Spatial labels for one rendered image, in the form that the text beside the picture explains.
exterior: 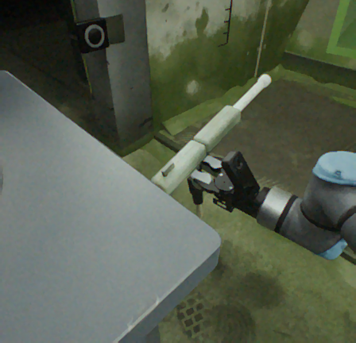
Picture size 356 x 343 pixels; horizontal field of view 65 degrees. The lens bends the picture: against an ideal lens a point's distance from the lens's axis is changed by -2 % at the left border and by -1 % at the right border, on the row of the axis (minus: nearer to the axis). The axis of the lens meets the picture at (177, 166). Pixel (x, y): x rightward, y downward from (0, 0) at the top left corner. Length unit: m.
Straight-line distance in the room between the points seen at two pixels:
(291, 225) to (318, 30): 1.59
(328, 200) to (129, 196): 0.40
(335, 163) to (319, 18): 1.62
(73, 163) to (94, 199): 0.04
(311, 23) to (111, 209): 1.98
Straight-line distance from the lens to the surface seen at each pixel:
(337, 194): 0.50
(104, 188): 0.17
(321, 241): 0.60
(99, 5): 0.99
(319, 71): 1.98
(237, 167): 0.58
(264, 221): 0.62
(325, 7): 2.10
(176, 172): 0.61
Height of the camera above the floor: 0.76
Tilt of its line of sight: 40 degrees down
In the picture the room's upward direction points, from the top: straight up
